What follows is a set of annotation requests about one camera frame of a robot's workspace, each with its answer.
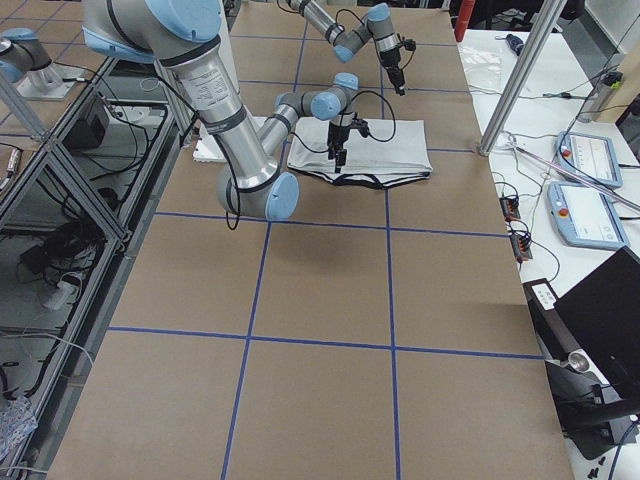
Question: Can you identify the patterned blue cloth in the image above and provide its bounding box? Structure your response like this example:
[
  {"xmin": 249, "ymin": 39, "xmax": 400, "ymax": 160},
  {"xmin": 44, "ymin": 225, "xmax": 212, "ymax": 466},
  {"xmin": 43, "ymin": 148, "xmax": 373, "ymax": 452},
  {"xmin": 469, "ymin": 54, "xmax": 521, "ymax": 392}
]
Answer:
[{"xmin": 1, "ymin": 396, "xmax": 38, "ymax": 459}]

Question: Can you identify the background silver blue robot arm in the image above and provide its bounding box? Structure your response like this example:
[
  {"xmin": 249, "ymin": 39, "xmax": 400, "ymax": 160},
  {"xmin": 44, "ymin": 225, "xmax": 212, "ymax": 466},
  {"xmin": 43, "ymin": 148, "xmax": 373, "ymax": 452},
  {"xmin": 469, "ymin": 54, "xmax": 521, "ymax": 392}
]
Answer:
[{"xmin": 1, "ymin": 27, "xmax": 52, "ymax": 83}]

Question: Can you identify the far blue teach pendant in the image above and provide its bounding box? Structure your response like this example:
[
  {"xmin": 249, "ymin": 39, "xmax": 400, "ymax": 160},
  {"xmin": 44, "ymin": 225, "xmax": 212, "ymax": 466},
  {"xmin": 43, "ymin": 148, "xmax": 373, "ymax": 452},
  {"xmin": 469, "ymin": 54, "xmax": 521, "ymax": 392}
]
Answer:
[{"xmin": 555, "ymin": 131, "xmax": 623, "ymax": 188}]

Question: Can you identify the black monitor stand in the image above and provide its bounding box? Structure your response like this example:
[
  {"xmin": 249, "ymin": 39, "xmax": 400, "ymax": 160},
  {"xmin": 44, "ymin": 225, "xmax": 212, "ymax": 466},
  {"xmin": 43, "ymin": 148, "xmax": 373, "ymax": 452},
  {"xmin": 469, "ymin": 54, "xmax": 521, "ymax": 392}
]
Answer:
[{"xmin": 523, "ymin": 279, "xmax": 638, "ymax": 460}]

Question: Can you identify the blue teach pendant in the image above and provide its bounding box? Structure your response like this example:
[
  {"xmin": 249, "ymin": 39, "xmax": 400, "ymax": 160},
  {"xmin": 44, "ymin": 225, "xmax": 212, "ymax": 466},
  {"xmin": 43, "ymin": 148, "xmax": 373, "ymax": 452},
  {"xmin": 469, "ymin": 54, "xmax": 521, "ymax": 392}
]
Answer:
[
  {"xmin": 555, "ymin": 131, "xmax": 623, "ymax": 188},
  {"xmin": 547, "ymin": 181, "xmax": 630, "ymax": 251}
]

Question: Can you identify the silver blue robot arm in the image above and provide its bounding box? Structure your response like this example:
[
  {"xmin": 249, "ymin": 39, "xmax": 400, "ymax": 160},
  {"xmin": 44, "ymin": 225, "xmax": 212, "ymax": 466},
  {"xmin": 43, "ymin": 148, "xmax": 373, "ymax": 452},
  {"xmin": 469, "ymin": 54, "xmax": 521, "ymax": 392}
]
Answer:
[
  {"xmin": 83, "ymin": 1, "xmax": 359, "ymax": 221},
  {"xmin": 276, "ymin": 1, "xmax": 416, "ymax": 96}
]

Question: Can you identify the red fire extinguisher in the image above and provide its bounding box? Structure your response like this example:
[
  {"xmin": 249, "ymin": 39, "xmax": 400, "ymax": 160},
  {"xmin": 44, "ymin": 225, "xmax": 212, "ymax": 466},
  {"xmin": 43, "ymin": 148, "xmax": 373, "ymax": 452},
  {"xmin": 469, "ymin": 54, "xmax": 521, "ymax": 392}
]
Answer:
[{"xmin": 454, "ymin": 0, "xmax": 476, "ymax": 42}]

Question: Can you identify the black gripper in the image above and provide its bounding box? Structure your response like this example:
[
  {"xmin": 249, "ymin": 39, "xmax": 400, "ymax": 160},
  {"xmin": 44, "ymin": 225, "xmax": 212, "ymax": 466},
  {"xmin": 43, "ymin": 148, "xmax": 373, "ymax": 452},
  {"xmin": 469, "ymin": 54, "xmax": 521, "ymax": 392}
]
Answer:
[
  {"xmin": 375, "ymin": 34, "xmax": 416, "ymax": 96},
  {"xmin": 327, "ymin": 112, "xmax": 370, "ymax": 173}
]

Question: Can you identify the aluminium frame post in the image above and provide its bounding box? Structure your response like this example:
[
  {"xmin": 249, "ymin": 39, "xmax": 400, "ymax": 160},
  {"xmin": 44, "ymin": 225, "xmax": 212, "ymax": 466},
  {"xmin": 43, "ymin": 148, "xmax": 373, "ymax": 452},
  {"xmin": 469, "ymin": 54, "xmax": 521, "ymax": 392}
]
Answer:
[{"xmin": 477, "ymin": 0, "xmax": 567, "ymax": 157}]

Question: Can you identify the clear plastic bag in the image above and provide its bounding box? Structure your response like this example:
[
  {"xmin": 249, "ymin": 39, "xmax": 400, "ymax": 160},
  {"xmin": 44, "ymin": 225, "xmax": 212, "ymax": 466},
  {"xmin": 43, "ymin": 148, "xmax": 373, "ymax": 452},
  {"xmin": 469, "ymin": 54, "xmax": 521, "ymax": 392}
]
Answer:
[{"xmin": 458, "ymin": 45, "xmax": 501, "ymax": 90}]

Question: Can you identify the grey cartoon print t-shirt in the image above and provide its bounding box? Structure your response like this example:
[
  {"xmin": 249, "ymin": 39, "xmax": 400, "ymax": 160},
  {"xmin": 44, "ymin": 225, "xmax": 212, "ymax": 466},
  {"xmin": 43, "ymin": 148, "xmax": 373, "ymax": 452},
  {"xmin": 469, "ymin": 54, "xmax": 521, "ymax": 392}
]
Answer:
[{"xmin": 287, "ymin": 117, "xmax": 433, "ymax": 189}]

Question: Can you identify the near blue teach pendant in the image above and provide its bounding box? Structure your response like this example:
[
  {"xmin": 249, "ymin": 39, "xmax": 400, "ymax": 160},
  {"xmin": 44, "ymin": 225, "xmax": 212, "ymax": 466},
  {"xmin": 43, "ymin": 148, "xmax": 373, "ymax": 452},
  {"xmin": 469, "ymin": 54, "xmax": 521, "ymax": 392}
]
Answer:
[{"xmin": 547, "ymin": 181, "xmax": 630, "ymax": 251}]

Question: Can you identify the black laptop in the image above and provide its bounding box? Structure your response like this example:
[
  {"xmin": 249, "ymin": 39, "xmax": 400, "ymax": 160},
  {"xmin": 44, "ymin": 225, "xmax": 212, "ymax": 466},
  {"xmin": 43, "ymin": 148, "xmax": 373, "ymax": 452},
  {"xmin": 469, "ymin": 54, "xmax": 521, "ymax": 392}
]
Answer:
[{"xmin": 555, "ymin": 247, "xmax": 639, "ymax": 398}]

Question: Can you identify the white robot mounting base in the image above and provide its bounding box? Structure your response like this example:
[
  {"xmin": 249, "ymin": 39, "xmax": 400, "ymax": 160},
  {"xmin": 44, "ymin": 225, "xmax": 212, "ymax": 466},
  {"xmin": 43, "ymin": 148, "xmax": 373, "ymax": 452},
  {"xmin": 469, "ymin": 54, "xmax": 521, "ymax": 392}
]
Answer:
[{"xmin": 193, "ymin": 124, "xmax": 226, "ymax": 163}]

